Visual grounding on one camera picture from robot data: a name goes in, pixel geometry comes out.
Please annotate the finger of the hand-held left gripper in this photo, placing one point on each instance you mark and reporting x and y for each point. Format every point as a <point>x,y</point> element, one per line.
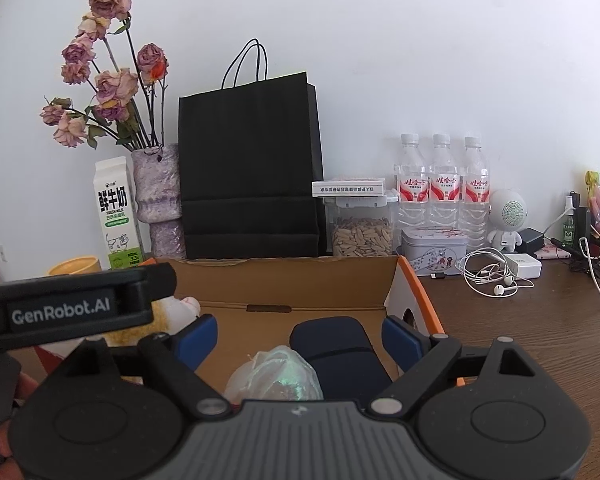
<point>160,282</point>

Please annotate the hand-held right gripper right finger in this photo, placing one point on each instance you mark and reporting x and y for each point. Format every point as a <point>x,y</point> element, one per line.
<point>402,342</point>

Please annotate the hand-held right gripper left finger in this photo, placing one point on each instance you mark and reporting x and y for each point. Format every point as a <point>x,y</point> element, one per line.
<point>200,340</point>

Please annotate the yellow plush toy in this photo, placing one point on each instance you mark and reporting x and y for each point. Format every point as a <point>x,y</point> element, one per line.
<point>177,312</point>

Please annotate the navy zip pouch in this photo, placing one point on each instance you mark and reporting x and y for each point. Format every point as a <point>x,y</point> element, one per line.
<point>340,355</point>

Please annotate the clear plastic bag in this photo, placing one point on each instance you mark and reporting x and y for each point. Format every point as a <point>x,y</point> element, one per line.
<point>275,375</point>

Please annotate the red cardboard box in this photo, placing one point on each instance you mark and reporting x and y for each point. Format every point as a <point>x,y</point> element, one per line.
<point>280,285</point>

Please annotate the person's left hand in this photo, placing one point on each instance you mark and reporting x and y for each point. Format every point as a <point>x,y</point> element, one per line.
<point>27,387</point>

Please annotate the yellow mug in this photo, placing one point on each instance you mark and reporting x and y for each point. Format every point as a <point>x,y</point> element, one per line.
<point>75,265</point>

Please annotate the white milk carton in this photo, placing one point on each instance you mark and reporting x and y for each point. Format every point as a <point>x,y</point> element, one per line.
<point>117,210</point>

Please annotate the white tin box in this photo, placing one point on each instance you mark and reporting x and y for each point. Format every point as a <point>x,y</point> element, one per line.
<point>432,250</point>

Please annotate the purple stone vase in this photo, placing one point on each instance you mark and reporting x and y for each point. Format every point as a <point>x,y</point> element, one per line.
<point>155,185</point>

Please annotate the white earphones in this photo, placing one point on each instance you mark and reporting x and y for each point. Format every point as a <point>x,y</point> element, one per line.
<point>501,290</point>

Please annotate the clear seed container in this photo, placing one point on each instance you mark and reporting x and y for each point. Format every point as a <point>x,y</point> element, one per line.
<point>362,235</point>

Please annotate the white power adapter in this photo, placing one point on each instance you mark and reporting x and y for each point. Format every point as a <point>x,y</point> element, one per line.
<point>522,266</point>

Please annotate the black paper bag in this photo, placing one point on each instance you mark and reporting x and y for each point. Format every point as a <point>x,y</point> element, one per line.
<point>250,170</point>

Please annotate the clear water bottle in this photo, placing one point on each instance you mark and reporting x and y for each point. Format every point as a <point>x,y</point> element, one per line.
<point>445,185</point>
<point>411,185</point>
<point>475,187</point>

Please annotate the flat white box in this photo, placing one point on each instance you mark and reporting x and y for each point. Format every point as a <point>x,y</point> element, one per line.
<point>347,189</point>

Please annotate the black power adapter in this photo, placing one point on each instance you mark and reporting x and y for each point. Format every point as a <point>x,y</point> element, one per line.
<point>531,241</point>

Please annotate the white robot speaker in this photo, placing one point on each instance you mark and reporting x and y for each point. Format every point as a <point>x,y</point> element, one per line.
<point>507,210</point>

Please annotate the pink pen case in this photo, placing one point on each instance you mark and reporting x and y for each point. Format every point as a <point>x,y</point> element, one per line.
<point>555,251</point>

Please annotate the small green spray bottle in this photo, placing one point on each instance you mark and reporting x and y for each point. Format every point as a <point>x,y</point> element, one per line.
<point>569,232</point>

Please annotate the dried pink roses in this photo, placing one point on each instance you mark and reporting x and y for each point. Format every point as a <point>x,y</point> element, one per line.
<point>112,85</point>

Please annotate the black stand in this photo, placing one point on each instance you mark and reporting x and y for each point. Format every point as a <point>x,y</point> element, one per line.
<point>582,225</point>

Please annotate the white wall socket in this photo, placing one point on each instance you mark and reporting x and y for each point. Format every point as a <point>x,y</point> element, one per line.
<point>2,254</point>

